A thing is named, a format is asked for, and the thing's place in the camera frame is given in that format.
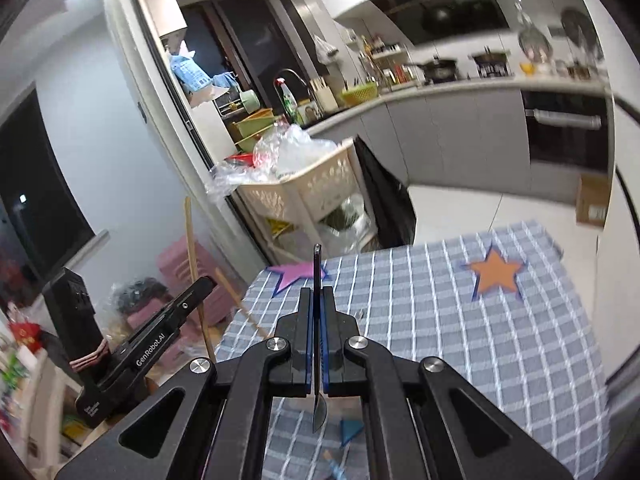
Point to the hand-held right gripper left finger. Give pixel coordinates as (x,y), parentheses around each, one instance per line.
(309,345)

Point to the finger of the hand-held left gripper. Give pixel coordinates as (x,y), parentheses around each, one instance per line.
(197,292)

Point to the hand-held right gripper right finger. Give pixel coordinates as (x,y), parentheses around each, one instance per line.
(326,350)

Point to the long curved wooden utensil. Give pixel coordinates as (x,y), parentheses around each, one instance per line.
(190,240)

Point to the blue patterned wooden utensil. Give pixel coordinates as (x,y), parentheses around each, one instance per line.
(334,467)

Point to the pink plastic stool stack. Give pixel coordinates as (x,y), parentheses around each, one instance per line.
(175,265)

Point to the dark pink plastic stool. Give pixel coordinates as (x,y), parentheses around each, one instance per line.
(150,317)

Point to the black plastic bag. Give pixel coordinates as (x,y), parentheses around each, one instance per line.
(137,294)

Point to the pink star sticker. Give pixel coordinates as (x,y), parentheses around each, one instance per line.
(290,276)

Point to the blue triangle sticker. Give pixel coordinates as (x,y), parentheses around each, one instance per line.
(350,432)

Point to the white storage shelf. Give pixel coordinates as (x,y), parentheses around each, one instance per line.
(35,395)

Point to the blue checked tablecloth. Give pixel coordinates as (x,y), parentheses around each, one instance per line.
(450,340)

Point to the dark window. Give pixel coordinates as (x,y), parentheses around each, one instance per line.
(35,200)

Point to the cream plastic storage rack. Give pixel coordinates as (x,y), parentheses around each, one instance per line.
(300,190)

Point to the black trash bag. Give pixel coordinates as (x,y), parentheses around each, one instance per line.
(387,200)

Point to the clear plastic bags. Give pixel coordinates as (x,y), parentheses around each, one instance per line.
(290,152)

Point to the green plastic basins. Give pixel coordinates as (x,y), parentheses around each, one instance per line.
(255,127)

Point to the orange star sticker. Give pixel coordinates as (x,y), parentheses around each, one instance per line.
(492,275)

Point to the blue packet bag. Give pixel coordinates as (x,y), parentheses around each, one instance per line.
(187,72)

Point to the knife block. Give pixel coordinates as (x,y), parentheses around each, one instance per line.
(326,97)

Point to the kitchen faucet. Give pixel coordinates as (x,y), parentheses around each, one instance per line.
(295,74)

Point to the grey kitchen cabinets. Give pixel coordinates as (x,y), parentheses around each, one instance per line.
(450,130)

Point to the green colander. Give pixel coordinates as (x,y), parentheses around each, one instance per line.
(359,95)

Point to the hanging plastic bag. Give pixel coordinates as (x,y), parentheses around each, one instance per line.
(324,50)

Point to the spice rack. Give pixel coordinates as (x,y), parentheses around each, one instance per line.
(387,62)

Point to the black wok with lid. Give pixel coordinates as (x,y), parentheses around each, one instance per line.
(437,70)

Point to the cardboard box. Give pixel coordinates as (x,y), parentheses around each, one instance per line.
(592,202)

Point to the built-in oven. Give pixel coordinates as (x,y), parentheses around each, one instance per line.
(565,135)

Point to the cooking pot on stove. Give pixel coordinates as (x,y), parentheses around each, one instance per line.
(492,64)

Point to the black range hood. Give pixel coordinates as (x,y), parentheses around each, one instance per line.
(440,10)

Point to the dark round pan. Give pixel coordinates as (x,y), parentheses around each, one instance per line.
(580,32)

